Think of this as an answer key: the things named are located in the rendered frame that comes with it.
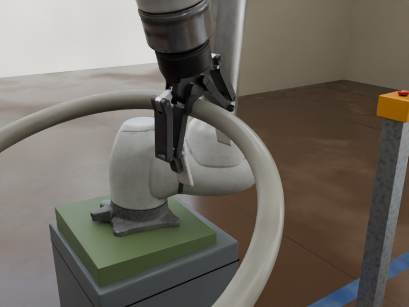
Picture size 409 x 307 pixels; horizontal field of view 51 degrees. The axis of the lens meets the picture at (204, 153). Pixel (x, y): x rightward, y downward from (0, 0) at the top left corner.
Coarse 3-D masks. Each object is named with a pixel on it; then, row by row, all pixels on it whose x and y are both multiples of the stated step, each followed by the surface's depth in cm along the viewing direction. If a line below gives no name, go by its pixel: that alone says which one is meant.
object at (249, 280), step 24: (96, 96) 69; (120, 96) 68; (144, 96) 67; (24, 120) 67; (48, 120) 68; (216, 120) 60; (240, 120) 59; (0, 144) 65; (240, 144) 56; (264, 144) 55; (264, 168) 51; (264, 192) 48; (264, 216) 45; (264, 240) 43; (240, 264) 42; (264, 264) 41; (240, 288) 40
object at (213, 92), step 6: (204, 78) 61; (204, 84) 62; (210, 84) 63; (210, 90) 64; (216, 90) 66; (210, 96) 67; (216, 96) 66; (222, 96) 68; (216, 102) 69; (222, 102) 68; (228, 102) 70; (228, 108) 70; (234, 108) 70
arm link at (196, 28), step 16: (208, 0) 53; (144, 16) 52; (160, 16) 51; (176, 16) 51; (192, 16) 52; (208, 16) 54; (144, 32) 55; (160, 32) 53; (176, 32) 52; (192, 32) 53; (208, 32) 55; (160, 48) 55; (176, 48) 54; (192, 48) 54
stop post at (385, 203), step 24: (384, 96) 156; (408, 96) 155; (384, 120) 160; (408, 120) 152; (384, 144) 162; (408, 144) 161; (384, 168) 164; (384, 192) 166; (384, 216) 168; (384, 240) 171; (384, 264) 177; (360, 288) 185; (384, 288) 184
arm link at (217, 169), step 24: (216, 0) 100; (240, 0) 100; (216, 24) 101; (240, 24) 102; (216, 48) 103; (240, 48) 105; (192, 120) 113; (192, 144) 109; (216, 144) 107; (192, 168) 109; (216, 168) 109; (240, 168) 110; (192, 192) 112; (216, 192) 113
